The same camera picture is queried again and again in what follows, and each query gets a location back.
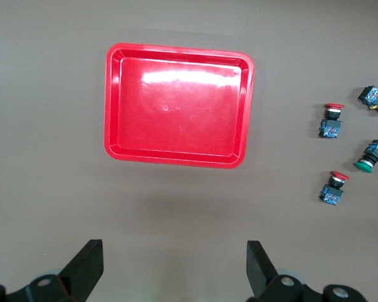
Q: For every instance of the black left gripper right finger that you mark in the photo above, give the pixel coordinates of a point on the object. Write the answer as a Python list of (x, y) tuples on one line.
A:
[(261, 273)]

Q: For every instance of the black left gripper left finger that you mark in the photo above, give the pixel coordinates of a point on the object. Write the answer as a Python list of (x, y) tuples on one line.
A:
[(82, 270)]

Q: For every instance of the red mushroom push button switch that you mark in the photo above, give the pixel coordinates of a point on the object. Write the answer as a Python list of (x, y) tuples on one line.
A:
[(332, 192), (330, 126)]

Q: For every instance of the brown table cloth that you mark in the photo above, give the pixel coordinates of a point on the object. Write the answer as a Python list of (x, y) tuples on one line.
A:
[(50, 126)]

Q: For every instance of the red plastic tray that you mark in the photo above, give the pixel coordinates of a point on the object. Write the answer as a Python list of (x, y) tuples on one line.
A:
[(176, 126)]

